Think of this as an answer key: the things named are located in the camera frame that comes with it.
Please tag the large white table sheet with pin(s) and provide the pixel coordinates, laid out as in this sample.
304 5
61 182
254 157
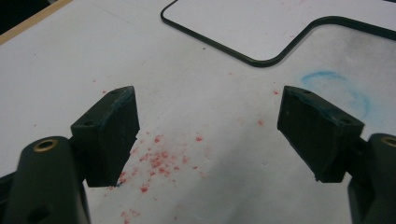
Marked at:
202 99

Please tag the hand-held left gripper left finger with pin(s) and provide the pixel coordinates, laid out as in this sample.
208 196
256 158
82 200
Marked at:
107 137

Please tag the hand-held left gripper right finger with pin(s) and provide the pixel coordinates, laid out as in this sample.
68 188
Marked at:
317 133

